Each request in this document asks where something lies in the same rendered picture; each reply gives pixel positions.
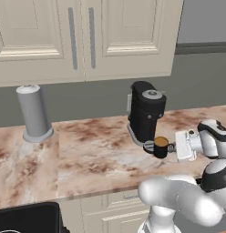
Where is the cream base cupboard door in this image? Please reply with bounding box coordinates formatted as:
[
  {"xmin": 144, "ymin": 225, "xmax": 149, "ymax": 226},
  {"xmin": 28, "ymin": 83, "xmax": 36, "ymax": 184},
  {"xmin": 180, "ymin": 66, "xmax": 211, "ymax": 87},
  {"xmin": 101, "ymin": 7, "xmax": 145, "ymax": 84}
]
[{"xmin": 82, "ymin": 205, "xmax": 153, "ymax": 233}]

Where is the black coffee mug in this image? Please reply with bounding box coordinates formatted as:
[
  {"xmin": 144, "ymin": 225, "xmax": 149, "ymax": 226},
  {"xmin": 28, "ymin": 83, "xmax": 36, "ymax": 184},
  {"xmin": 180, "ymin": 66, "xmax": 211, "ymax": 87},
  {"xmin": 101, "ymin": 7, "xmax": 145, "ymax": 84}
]
[{"xmin": 153, "ymin": 136, "xmax": 176, "ymax": 159}]

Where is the black coffee machine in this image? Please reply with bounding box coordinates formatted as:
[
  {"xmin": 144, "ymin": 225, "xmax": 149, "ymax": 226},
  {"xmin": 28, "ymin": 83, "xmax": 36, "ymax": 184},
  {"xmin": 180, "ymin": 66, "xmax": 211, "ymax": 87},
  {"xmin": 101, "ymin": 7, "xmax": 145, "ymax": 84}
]
[{"xmin": 126, "ymin": 80, "xmax": 168, "ymax": 153}]

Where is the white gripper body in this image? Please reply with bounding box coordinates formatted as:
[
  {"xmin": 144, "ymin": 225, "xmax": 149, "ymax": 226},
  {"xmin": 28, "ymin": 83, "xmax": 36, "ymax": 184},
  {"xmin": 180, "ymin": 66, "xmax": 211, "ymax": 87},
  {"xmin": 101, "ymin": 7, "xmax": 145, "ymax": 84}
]
[{"xmin": 174, "ymin": 129, "xmax": 198, "ymax": 163}]

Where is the cream wall cupboard door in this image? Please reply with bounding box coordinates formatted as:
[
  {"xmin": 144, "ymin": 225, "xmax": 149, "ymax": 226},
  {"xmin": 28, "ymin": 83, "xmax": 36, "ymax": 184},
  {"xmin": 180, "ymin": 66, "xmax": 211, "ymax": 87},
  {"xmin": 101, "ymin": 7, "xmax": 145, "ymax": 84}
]
[
  {"xmin": 79, "ymin": 0, "xmax": 185, "ymax": 82},
  {"xmin": 0, "ymin": 0, "xmax": 86, "ymax": 88}
]

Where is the grey paper towel roll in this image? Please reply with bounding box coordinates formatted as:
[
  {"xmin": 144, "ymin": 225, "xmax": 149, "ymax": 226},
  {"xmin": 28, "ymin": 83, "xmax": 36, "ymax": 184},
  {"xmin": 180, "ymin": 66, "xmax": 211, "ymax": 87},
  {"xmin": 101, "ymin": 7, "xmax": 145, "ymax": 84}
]
[{"xmin": 15, "ymin": 84, "xmax": 55, "ymax": 144}]

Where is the grey cupboard handle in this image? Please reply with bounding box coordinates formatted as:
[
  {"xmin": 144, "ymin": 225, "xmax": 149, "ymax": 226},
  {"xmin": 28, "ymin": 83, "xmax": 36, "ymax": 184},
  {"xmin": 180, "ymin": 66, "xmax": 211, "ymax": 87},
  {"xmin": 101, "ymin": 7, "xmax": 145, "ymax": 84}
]
[
  {"xmin": 87, "ymin": 6, "xmax": 98, "ymax": 70},
  {"xmin": 67, "ymin": 6, "xmax": 79, "ymax": 71}
]

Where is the cream base drawer front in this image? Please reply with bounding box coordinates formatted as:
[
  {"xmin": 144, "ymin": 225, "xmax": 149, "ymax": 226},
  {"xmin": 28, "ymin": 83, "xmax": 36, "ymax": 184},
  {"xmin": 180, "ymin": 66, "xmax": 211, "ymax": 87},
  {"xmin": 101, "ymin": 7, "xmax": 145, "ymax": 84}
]
[{"xmin": 80, "ymin": 189, "xmax": 143, "ymax": 213}]

